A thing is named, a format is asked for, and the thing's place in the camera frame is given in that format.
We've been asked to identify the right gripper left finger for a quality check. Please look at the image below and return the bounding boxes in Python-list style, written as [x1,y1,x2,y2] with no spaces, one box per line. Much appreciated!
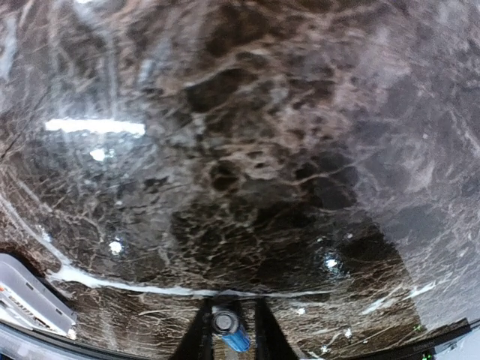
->
[170,299,214,360]

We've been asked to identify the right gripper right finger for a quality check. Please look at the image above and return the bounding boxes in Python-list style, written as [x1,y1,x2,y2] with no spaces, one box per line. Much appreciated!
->
[255,298,299,360]

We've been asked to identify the blue battery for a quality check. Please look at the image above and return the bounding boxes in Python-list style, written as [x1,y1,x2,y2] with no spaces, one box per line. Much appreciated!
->
[211,306,251,353]

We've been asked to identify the white remote control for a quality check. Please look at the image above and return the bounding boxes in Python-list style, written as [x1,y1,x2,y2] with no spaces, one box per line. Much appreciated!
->
[1,253,77,339]

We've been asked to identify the black front rail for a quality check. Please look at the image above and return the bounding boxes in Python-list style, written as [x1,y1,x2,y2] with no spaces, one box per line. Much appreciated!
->
[1,319,479,359]

